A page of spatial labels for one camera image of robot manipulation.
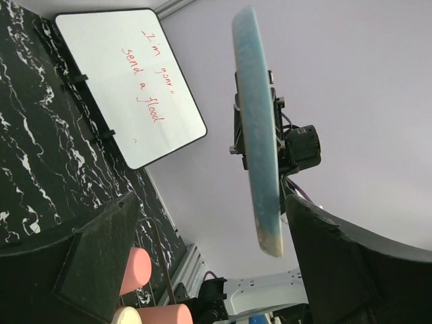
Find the blue and cream plate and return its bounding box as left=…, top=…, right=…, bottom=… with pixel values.
left=232, top=6, right=284, bottom=258

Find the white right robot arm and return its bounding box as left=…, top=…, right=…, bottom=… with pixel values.
left=199, top=70, right=321, bottom=323

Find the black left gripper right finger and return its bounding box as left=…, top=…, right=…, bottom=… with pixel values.
left=286, top=194, right=431, bottom=323

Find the black wire dish rack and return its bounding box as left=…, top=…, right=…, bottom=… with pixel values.
left=117, top=217, right=178, bottom=308

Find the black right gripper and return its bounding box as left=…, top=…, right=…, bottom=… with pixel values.
left=229, top=70, right=299, bottom=177

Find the whiteboard with red writing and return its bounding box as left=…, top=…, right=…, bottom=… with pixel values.
left=54, top=8, right=207, bottom=169

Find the pink cup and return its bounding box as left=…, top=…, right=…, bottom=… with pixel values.
left=137, top=304, right=193, bottom=324
left=119, top=247, right=152, bottom=296

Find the cream and brown cup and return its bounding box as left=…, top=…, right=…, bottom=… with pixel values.
left=111, top=306, right=142, bottom=324

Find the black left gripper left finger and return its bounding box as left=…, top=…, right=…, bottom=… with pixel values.
left=1, top=192, right=139, bottom=323

